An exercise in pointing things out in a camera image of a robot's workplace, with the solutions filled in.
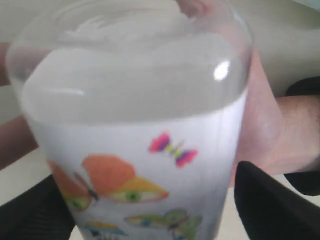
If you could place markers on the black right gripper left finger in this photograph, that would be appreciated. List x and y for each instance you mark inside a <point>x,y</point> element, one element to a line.
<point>39,213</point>

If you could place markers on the butterfly label clear bottle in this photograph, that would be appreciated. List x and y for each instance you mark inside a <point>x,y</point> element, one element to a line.
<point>138,109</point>

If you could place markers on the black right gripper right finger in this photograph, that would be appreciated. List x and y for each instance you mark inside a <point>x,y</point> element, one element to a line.
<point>269,210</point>

